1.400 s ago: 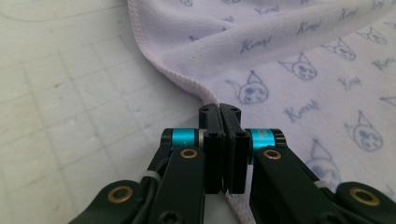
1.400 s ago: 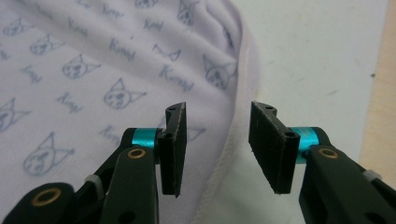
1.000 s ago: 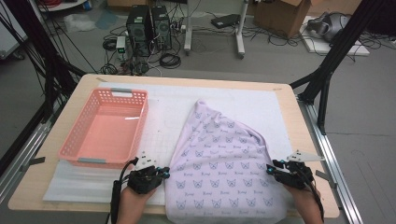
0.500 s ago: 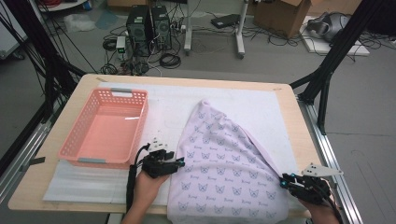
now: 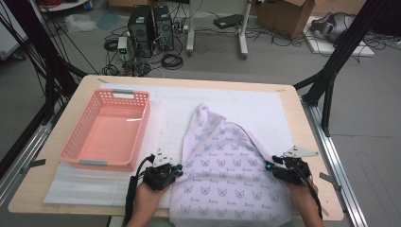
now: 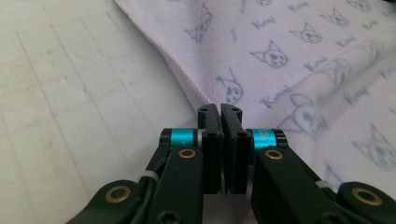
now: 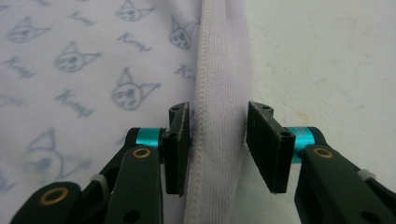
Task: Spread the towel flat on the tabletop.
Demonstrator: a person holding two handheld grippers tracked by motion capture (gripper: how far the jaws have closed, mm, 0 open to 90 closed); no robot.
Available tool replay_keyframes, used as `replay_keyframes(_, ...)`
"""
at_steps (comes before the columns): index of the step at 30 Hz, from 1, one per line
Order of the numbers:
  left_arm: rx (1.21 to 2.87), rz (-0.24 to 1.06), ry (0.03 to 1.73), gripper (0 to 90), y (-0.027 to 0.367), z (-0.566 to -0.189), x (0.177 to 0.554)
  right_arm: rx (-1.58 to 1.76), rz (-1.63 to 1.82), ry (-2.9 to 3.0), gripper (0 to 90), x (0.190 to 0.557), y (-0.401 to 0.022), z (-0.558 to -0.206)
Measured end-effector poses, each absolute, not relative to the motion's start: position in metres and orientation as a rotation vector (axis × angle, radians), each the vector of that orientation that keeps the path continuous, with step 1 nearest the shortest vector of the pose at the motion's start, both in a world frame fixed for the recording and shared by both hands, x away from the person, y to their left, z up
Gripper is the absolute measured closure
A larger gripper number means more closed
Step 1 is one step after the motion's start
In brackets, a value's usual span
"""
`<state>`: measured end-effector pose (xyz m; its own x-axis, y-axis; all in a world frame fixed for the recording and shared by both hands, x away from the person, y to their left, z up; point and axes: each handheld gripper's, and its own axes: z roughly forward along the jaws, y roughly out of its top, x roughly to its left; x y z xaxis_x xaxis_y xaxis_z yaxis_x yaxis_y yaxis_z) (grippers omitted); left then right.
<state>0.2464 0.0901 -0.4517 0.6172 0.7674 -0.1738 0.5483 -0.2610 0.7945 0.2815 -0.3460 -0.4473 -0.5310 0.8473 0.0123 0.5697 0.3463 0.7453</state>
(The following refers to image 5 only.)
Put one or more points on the aluminium rail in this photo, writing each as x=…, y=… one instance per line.
x=25, y=157
x=334, y=157

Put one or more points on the small white power box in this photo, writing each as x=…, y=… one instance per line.
x=122, y=45

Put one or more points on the lilac printed towel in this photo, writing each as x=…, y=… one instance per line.
x=227, y=176

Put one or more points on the black metal frame strut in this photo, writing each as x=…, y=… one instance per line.
x=343, y=47
x=47, y=60

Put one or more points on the grey headset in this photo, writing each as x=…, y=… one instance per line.
x=332, y=26

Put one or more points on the white grid mat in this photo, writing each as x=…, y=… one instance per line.
x=236, y=101

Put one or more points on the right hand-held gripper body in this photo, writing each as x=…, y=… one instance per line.
x=291, y=173

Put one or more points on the closed cardboard box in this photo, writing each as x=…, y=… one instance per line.
x=126, y=3

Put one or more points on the open cardboard box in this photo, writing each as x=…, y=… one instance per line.
x=283, y=15

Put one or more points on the white round table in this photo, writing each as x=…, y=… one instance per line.
x=66, y=5

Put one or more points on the wide black computer tower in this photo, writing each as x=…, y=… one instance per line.
x=140, y=31

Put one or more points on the pink plastic basket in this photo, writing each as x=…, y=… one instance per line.
x=107, y=135

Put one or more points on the person's right hand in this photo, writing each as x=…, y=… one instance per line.
x=302, y=194

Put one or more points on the narrow black computer tower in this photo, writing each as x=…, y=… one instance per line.
x=164, y=30

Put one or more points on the clear plastic bag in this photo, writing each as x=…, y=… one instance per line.
x=80, y=22

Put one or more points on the white floor board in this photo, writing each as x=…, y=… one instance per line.
x=324, y=47

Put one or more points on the white metal stand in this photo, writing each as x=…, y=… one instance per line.
x=190, y=31

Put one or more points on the black flat device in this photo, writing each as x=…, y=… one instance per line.
x=228, y=20

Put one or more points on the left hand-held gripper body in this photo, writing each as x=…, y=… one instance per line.
x=159, y=178

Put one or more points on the person's left hand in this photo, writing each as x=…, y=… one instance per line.
x=148, y=200

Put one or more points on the grey metal bracket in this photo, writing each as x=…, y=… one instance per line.
x=34, y=164
x=329, y=179

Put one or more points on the white cabinet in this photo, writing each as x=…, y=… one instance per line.
x=9, y=38

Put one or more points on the blue sheet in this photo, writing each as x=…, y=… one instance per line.
x=108, y=20

